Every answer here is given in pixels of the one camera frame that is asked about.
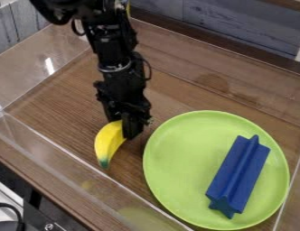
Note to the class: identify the clear acrylic tray wall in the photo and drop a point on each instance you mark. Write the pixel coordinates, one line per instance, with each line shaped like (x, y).
(50, 115)

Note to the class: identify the yellow blue tin can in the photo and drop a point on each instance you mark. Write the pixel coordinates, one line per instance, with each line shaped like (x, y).
(128, 6)

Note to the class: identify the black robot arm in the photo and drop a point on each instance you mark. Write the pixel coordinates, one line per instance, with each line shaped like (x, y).
(103, 21)

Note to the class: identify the blue star-shaped block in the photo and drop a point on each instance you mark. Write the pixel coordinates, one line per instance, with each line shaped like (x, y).
(234, 183)

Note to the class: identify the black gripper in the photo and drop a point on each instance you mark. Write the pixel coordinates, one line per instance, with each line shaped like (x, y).
(120, 92)

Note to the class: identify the green round plate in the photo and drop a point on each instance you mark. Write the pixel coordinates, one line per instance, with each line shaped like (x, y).
(183, 156)

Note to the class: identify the yellow toy banana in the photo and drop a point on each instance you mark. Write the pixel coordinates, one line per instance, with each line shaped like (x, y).
(108, 142)

